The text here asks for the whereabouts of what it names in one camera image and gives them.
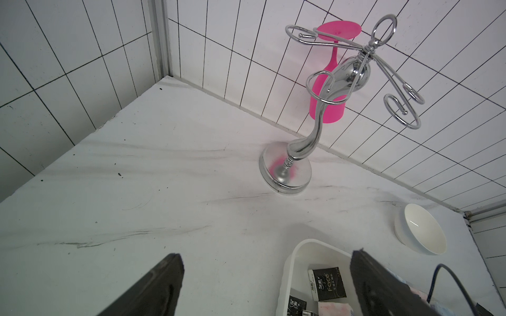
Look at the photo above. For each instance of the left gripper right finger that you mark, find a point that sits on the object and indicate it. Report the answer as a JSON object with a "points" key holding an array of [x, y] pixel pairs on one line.
{"points": [[381, 293]]}

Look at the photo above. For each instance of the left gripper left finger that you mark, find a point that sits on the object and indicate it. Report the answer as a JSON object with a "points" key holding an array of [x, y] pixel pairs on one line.
{"points": [[156, 293]]}

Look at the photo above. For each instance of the pink Tempo tissue pack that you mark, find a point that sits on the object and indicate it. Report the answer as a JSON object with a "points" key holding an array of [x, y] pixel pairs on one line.
{"points": [[334, 309]]}

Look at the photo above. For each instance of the white storage box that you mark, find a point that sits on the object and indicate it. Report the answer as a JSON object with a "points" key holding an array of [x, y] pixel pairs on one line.
{"points": [[309, 255]]}

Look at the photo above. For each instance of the black tissue pack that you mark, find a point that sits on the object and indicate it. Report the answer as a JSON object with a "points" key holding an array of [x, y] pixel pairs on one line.
{"points": [[296, 306], [326, 284]]}

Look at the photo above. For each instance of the white ceramic bowl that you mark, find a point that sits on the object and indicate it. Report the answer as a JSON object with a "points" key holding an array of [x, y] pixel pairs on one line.
{"points": [[417, 229]]}

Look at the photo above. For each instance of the chrome cup holder stand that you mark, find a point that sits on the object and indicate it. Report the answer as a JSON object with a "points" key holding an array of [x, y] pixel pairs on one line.
{"points": [[285, 166]]}

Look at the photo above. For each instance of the pink cup lower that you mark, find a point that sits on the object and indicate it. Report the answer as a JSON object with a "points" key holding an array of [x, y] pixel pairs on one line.
{"points": [[327, 102]]}

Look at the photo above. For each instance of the pink cup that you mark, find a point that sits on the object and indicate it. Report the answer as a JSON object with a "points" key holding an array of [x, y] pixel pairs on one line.
{"points": [[343, 29], [327, 102]]}

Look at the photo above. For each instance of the pink cup upper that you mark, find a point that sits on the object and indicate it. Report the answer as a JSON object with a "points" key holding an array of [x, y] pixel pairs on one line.
{"points": [[343, 29]]}

